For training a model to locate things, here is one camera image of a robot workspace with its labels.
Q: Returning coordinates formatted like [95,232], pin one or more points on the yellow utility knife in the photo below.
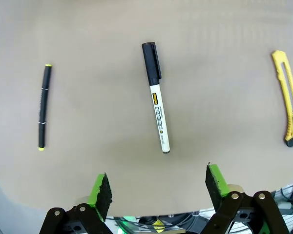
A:
[286,85]

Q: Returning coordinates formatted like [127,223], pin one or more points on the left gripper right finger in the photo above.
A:
[219,190]

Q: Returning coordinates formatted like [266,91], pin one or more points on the white marker with black cap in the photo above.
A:
[156,97]

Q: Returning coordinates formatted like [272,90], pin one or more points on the black pen with yellow ends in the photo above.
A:
[45,104]

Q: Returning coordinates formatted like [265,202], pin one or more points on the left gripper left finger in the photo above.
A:
[97,195]

